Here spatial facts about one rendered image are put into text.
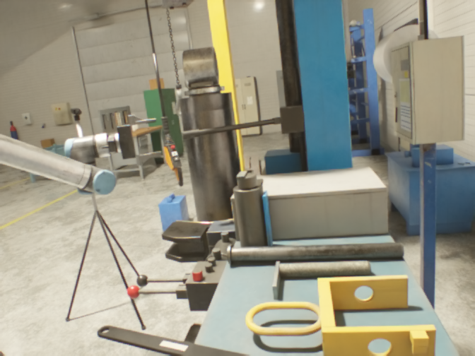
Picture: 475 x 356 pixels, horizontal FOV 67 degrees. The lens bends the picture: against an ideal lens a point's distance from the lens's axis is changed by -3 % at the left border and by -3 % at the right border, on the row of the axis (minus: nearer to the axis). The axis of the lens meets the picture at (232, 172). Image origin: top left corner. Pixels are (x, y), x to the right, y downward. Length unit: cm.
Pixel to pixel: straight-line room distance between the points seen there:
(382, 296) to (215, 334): 30
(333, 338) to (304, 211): 48
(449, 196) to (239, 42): 963
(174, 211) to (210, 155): 282
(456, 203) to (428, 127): 212
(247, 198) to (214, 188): 56
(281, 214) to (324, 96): 53
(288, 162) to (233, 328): 99
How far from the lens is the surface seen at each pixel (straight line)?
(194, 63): 144
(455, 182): 363
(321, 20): 137
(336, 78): 136
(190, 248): 133
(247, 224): 92
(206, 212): 149
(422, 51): 160
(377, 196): 100
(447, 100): 164
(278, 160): 157
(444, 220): 371
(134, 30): 1329
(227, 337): 68
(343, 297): 72
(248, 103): 1161
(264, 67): 1213
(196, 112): 141
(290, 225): 101
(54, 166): 132
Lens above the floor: 147
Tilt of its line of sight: 12 degrees down
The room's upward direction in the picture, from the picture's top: 7 degrees counter-clockwise
